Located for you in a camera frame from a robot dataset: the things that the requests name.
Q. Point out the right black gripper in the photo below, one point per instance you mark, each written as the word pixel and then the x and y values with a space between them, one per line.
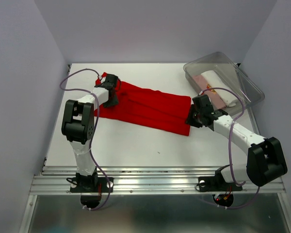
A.
pixel 189 119

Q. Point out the red t-shirt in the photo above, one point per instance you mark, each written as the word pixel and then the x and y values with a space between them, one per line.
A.
pixel 150 108

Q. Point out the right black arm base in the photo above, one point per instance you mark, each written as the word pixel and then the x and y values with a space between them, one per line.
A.
pixel 216 183

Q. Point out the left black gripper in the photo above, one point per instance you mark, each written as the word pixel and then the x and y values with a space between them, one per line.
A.
pixel 113 103

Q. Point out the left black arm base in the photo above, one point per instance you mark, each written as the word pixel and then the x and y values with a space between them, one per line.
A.
pixel 90 184

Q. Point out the clear plastic bin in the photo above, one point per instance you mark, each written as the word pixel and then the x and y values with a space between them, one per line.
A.
pixel 232 76

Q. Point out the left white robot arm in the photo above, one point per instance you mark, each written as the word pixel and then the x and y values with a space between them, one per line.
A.
pixel 80 120

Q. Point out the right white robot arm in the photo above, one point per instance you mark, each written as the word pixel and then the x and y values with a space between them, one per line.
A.
pixel 265 158

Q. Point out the rolled white t-shirt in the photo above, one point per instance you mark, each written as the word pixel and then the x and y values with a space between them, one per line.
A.
pixel 213 80

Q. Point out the aluminium mounting rail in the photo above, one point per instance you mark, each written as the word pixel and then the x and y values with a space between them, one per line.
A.
pixel 151 180

